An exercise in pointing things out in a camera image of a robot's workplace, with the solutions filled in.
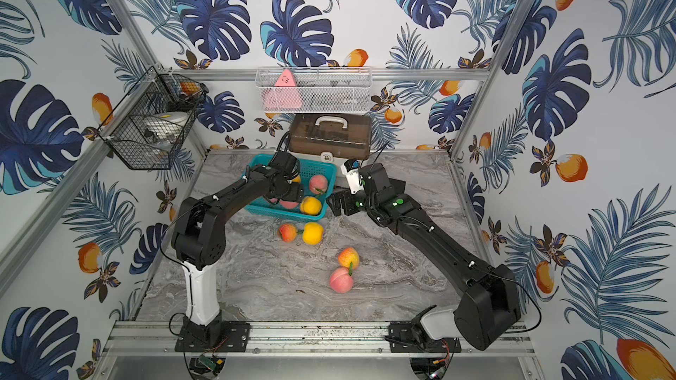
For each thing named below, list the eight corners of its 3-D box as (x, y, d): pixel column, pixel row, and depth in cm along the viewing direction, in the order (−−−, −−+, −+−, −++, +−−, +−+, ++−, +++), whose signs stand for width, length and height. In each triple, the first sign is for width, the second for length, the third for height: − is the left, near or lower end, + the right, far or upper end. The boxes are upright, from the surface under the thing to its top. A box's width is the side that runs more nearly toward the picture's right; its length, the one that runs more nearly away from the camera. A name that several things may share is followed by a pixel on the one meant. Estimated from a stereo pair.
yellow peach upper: (303, 245, 94) (301, 239, 90) (305, 226, 99) (303, 218, 95) (323, 245, 94) (323, 239, 90) (324, 226, 99) (323, 218, 95)
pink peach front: (339, 299, 83) (339, 293, 78) (327, 281, 87) (327, 274, 82) (355, 287, 86) (356, 281, 81) (343, 270, 89) (344, 263, 84)
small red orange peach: (280, 243, 94) (277, 236, 90) (282, 231, 98) (279, 223, 93) (295, 243, 94) (293, 236, 90) (297, 231, 98) (295, 223, 93)
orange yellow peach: (335, 264, 90) (335, 257, 86) (345, 250, 94) (345, 243, 89) (352, 274, 88) (353, 268, 84) (361, 260, 91) (362, 253, 87)
